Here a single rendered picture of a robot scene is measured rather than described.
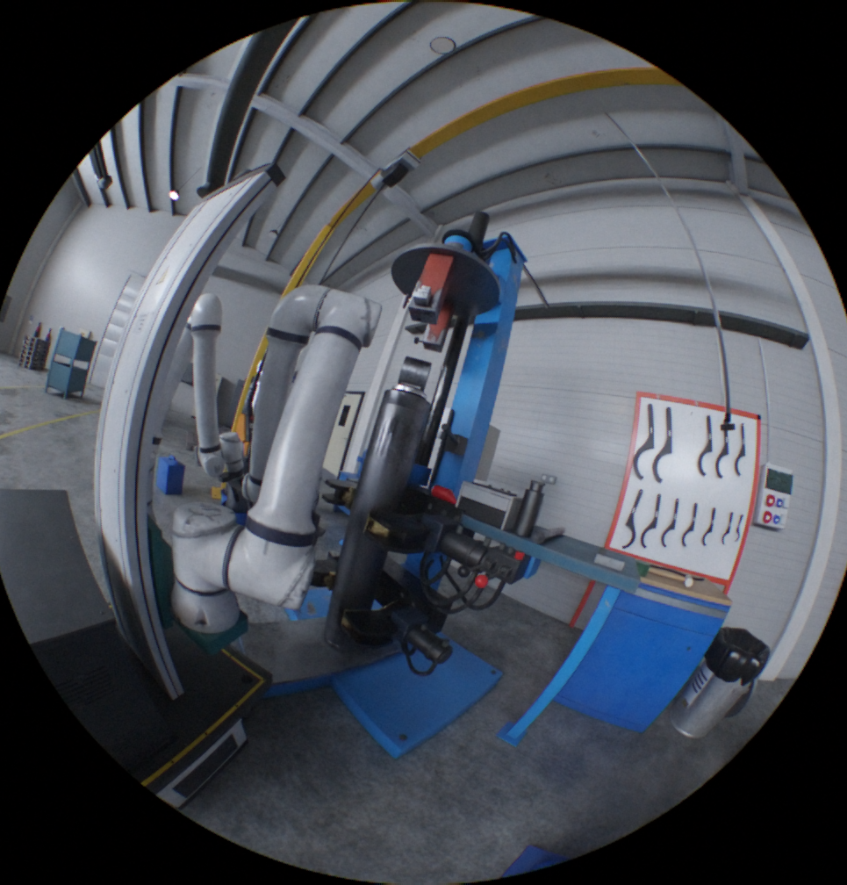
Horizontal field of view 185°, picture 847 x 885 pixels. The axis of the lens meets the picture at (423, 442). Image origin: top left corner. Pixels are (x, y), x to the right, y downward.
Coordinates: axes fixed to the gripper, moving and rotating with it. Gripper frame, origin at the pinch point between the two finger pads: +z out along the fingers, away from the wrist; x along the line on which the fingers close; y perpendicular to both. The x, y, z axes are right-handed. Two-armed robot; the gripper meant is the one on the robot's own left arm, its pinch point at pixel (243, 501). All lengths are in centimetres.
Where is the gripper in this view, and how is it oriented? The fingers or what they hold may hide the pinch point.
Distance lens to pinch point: 135.4
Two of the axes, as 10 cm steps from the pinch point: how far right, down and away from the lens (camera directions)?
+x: -9.4, -1.4, 3.0
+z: -0.4, 9.5, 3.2
